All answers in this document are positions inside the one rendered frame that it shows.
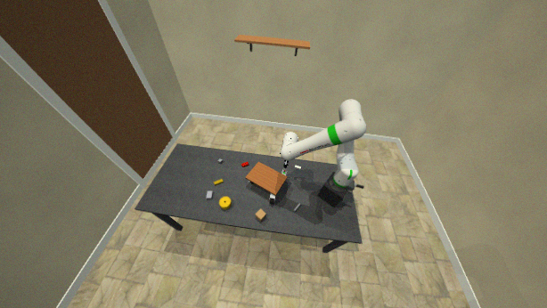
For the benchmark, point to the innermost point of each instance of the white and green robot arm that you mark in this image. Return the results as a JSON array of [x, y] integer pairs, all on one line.
[[343, 134]]

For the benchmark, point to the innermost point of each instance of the yellow cylinder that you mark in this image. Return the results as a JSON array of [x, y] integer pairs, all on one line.
[[227, 204]]

